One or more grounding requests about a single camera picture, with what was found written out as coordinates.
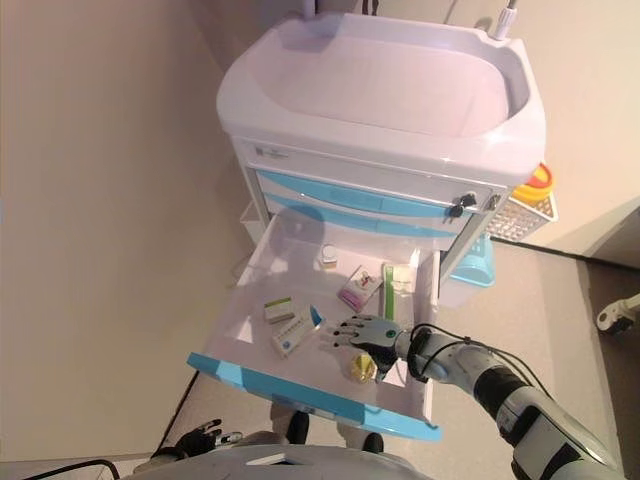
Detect robot right hand black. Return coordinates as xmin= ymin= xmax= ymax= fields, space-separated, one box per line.
xmin=317 ymin=313 xmax=406 ymax=384

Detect robot left hand black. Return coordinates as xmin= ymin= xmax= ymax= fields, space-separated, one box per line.
xmin=174 ymin=418 xmax=241 ymax=459

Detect clear bottle yellow capsules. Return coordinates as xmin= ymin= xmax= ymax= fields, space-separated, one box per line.
xmin=344 ymin=349 xmax=379 ymax=386

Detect blue fronted cart drawer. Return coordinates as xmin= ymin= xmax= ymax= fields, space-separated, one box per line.
xmin=187 ymin=207 xmax=446 ymax=444
xmin=264 ymin=192 xmax=476 ymax=246
xmin=254 ymin=168 xmax=506 ymax=221

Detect pink edged medicine box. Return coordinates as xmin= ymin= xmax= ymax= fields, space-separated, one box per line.
xmin=337 ymin=264 xmax=385 ymax=307

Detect white long medicine box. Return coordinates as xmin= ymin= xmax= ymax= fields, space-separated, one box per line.
xmin=270 ymin=315 xmax=321 ymax=359

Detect green white medicine box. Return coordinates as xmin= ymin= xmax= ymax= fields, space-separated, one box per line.
xmin=263 ymin=297 xmax=296 ymax=326

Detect white open cart bin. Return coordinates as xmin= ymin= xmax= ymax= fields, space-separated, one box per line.
xmin=238 ymin=202 xmax=266 ymax=241

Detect green toothbrush pack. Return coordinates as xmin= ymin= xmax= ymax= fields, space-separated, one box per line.
xmin=380 ymin=263 xmax=397 ymax=321

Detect clear plastic pack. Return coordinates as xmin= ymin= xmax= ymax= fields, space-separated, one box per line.
xmin=392 ymin=264 xmax=416 ymax=296

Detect round white jar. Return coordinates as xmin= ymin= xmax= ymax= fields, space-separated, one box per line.
xmin=318 ymin=243 xmax=340 ymax=271

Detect grey robot torso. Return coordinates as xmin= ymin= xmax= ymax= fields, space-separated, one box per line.
xmin=107 ymin=430 xmax=521 ymax=480

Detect white bin blue lid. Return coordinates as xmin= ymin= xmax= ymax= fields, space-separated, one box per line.
xmin=442 ymin=234 xmax=497 ymax=309

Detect black cart keys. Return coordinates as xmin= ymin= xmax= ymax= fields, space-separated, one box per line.
xmin=446 ymin=192 xmax=476 ymax=224

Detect white perforated basket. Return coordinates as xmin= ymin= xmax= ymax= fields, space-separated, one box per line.
xmin=487 ymin=192 xmax=561 ymax=242

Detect yellow sharps container red lid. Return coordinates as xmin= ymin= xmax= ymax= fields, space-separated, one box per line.
xmin=509 ymin=162 xmax=557 ymax=204

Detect white medical cart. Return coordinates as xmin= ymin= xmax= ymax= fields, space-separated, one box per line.
xmin=215 ymin=12 xmax=546 ymax=311

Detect metal infusion pole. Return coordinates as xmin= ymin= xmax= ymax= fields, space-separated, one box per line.
xmin=492 ymin=0 xmax=521 ymax=41

